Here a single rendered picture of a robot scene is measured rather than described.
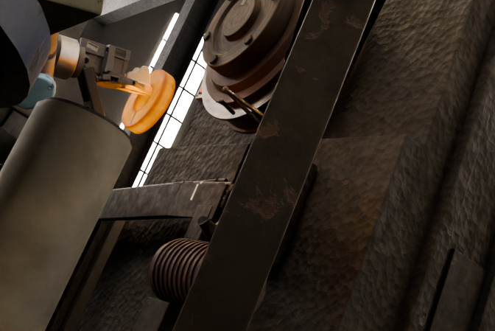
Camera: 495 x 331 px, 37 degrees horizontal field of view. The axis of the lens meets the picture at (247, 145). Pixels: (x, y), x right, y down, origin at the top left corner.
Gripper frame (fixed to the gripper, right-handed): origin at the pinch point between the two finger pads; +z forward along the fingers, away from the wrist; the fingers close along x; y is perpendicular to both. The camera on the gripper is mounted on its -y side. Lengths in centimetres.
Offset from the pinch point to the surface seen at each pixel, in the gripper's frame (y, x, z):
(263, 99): 2.4, -16.4, 19.8
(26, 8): -24, -121, -68
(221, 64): 10.0, -6.6, 13.3
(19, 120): 24, 287, 64
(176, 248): -33.7, -34.4, -7.0
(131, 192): -21.6, 24.5, 12.1
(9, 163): -27, -71, -52
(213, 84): 8.1, 5.7, 19.7
